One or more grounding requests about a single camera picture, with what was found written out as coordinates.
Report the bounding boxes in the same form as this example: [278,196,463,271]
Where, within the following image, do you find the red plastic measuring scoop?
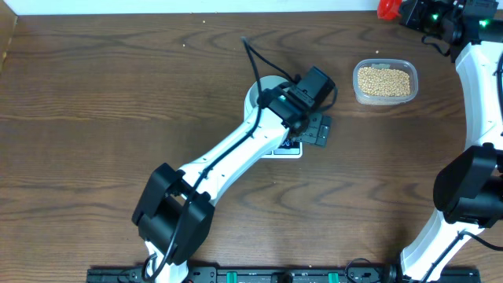
[376,0,402,20]

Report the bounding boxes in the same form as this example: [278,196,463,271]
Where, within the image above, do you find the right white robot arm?
[388,0,502,282]

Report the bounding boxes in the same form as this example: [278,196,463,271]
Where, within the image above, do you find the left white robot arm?
[132,67,337,282]

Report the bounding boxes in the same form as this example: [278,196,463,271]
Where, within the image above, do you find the white digital kitchen scale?
[243,76,303,160]

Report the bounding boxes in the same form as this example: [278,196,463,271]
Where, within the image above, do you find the grey round bowl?
[244,75,288,108]

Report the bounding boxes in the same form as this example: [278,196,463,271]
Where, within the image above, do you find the clear plastic container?
[353,59,419,106]

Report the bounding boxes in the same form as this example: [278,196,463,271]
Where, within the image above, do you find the yellow soybeans in container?
[357,67,411,97]

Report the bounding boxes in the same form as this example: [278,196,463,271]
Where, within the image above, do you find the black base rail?
[86,263,481,283]

